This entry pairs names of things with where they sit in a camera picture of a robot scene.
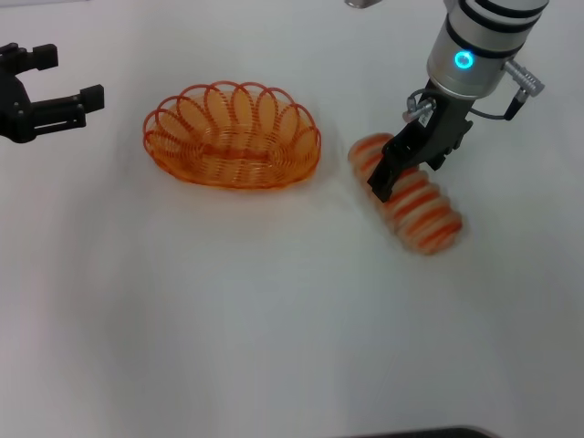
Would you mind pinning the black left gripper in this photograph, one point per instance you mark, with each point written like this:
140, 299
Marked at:
16, 114

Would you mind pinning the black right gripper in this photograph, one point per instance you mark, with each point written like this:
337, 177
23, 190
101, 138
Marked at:
438, 128

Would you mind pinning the orange cream striped bread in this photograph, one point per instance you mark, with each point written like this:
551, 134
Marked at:
424, 214

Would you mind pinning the small silver plug connector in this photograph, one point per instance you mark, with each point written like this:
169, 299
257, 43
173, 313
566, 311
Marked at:
420, 109

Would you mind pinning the large silver plug connector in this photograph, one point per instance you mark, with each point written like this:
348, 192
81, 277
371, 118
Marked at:
522, 75

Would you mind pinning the grey metallic piece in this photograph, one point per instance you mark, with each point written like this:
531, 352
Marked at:
362, 3

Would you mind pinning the dark curved edge object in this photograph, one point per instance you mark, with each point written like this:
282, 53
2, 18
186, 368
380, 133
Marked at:
424, 432

